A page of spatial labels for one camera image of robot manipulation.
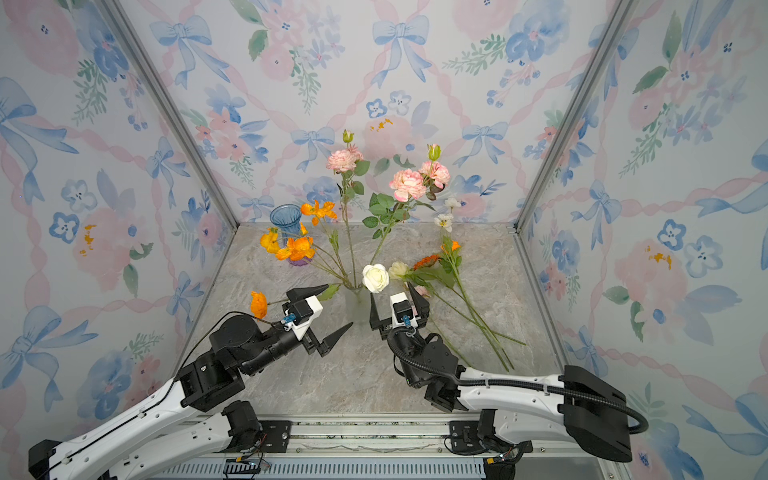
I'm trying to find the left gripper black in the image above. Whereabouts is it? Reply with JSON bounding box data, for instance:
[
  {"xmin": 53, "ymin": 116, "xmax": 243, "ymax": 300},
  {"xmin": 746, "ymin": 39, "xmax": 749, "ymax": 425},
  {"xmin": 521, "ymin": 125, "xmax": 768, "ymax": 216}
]
[{"xmin": 242, "ymin": 286, "xmax": 351, "ymax": 380}]

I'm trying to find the cream white rose stem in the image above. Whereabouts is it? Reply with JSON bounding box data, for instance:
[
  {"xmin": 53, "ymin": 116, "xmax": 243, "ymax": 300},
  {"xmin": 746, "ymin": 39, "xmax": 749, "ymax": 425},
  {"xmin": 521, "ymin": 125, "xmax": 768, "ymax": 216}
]
[{"xmin": 362, "ymin": 264, "xmax": 390, "ymax": 294}]

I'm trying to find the orange poppy flower stem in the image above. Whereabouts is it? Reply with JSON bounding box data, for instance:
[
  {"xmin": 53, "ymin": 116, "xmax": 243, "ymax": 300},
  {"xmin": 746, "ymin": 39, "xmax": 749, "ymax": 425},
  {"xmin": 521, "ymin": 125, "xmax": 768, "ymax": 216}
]
[{"xmin": 259, "ymin": 201, "xmax": 350, "ymax": 288}]

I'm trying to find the blue purple glass vase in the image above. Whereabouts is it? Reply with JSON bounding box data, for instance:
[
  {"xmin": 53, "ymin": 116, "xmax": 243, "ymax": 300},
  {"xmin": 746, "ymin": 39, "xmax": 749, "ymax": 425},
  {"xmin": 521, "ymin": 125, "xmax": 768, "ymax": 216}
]
[{"xmin": 270, "ymin": 204, "xmax": 315, "ymax": 266}]

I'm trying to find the pink rose stem with leaves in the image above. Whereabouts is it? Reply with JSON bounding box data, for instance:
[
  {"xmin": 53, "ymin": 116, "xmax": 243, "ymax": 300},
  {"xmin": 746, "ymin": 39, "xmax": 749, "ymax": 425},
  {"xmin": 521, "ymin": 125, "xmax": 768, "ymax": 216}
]
[{"xmin": 363, "ymin": 144, "xmax": 451, "ymax": 264}]

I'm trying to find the pink carnation single stem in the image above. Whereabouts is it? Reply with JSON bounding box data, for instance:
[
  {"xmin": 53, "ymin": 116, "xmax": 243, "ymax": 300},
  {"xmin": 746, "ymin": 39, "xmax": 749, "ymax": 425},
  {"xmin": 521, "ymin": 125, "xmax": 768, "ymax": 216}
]
[{"xmin": 326, "ymin": 129, "xmax": 370, "ymax": 290}]

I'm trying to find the clear ribbed glass vase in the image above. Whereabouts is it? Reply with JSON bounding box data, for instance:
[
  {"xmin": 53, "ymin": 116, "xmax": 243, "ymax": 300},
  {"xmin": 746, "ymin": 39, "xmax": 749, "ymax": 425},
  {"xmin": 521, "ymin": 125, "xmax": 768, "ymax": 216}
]
[{"xmin": 344, "ymin": 285, "xmax": 371, "ymax": 330}]

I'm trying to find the large orange poppy stem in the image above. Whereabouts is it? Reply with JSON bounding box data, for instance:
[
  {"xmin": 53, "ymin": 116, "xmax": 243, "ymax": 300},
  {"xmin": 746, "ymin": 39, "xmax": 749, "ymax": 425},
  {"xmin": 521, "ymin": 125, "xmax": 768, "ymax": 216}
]
[{"xmin": 227, "ymin": 231, "xmax": 358, "ymax": 324}]

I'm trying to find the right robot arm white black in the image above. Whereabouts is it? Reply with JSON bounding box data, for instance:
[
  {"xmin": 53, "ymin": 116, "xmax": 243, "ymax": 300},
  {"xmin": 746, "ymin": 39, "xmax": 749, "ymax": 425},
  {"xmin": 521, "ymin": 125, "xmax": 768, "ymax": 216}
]
[{"xmin": 369, "ymin": 287, "xmax": 648, "ymax": 463}]

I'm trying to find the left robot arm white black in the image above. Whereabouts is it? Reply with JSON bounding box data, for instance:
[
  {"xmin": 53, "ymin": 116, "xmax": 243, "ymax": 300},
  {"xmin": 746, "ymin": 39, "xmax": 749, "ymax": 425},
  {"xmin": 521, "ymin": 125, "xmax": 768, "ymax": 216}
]
[{"xmin": 28, "ymin": 284, "xmax": 349, "ymax": 479}]

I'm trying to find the white flower stem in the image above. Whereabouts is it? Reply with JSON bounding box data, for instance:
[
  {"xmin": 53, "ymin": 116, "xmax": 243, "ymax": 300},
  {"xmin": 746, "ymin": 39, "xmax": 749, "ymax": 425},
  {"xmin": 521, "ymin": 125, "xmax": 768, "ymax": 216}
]
[{"xmin": 434, "ymin": 197, "xmax": 461, "ymax": 233}]

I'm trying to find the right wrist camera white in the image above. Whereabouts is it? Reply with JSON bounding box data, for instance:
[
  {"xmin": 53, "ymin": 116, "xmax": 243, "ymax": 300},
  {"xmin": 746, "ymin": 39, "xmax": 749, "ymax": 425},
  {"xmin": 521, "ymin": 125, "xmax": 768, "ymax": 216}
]
[{"xmin": 390, "ymin": 292, "xmax": 416, "ymax": 329}]

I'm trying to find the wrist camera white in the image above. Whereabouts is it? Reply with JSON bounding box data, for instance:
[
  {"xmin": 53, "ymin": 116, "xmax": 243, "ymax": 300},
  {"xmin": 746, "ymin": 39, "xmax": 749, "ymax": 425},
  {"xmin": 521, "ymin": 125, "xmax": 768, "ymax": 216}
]
[
  {"xmin": 390, "ymin": 292, "xmax": 416, "ymax": 329},
  {"xmin": 281, "ymin": 296, "xmax": 323, "ymax": 342}
]

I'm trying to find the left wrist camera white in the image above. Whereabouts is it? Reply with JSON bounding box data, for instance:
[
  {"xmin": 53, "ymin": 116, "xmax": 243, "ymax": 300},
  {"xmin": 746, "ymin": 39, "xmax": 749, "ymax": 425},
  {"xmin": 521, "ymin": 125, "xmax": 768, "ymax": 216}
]
[{"xmin": 281, "ymin": 296, "xmax": 323, "ymax": 342}]

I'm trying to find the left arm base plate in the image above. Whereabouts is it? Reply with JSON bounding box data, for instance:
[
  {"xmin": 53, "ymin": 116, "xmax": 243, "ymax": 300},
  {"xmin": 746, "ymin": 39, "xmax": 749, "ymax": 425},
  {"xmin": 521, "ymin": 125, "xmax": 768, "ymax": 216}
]
[{"xmin": 224, "ymin": 420, "xmax": 293, "ymax": 454}]

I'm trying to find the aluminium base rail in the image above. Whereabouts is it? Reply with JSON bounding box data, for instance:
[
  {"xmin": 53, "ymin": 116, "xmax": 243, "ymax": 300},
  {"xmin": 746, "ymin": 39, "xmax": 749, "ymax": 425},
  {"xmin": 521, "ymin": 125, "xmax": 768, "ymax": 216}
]
[{"xmin": 157, "ymin": 413, "xmax": 630, "ymax": 479}]

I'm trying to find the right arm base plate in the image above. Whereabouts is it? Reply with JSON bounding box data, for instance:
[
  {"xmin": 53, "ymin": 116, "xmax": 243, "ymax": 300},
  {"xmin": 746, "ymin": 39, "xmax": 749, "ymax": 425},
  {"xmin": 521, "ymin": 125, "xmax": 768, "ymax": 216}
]
[{"xmin": 448, "ymin": 419, "xmax": 534, "ymax": 455}]

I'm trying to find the left aluminium corner post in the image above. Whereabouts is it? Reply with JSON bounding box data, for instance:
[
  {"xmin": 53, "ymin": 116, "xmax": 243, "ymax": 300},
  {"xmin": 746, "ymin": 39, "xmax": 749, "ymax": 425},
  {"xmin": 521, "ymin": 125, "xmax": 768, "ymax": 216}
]
[{"xmin": 96, "ymin": 0, "xmax": 239, "ymax": 230}]

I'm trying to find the aluminium corner post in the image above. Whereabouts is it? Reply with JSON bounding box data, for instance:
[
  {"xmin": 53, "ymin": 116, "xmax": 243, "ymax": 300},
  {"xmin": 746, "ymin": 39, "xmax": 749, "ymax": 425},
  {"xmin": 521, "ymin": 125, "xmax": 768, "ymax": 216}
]
[
  {"xmin": 515, "ymin": 0, "xmax": 636, "ymax": 234},
  {"xmin": 96, "ymin": 0, "xmax": 239, "ymax": 230}
]

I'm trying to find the right aluminium corner post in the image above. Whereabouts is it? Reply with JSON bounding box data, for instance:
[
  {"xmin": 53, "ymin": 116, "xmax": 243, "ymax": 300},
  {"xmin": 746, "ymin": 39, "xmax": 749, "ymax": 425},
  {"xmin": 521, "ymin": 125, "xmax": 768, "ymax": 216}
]
[{"xmin": 515, "ymin": 0, "xmax": 636, "ymax": 234}]

